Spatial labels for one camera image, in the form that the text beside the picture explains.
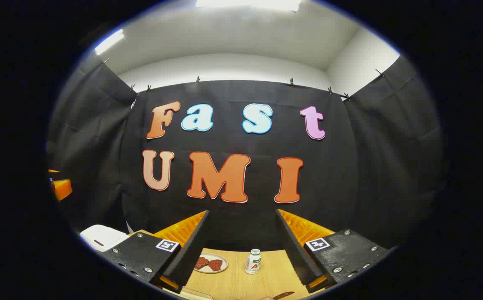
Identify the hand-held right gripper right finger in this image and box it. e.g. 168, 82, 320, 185
275, 208, 396, 294

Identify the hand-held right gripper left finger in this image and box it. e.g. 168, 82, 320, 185
102, 210, 211, 294

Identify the white rice cooker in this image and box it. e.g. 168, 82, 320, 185
79, 225, 130, 253

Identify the white round plate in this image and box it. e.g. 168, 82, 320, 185
193, 252, 229, 274

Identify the clear plastic container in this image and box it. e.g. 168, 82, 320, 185
179, 287, 214, 300

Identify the white drink bottle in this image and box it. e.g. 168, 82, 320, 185
245, 249, 262, 275

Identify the black backdrop cloth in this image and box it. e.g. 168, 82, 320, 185
46, 54, 446, 253

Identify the ceiling light panel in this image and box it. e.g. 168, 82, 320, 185
95, 28, 125, 56
195, 0, 301, 13

